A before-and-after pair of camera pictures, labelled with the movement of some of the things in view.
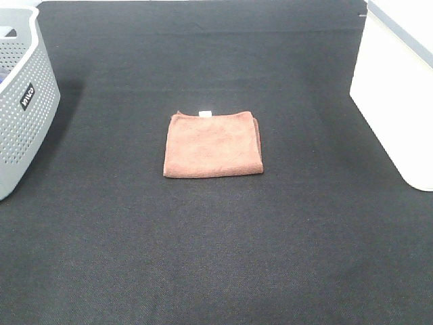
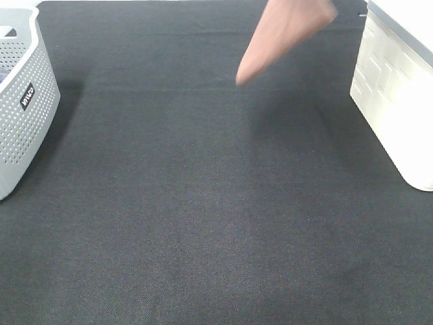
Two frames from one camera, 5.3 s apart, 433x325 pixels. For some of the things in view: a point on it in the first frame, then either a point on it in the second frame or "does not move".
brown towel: [204, 145] to [282, 24]
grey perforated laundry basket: [30, 96] does not move
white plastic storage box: [392, 84] does not move
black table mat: [331, 232] does not move
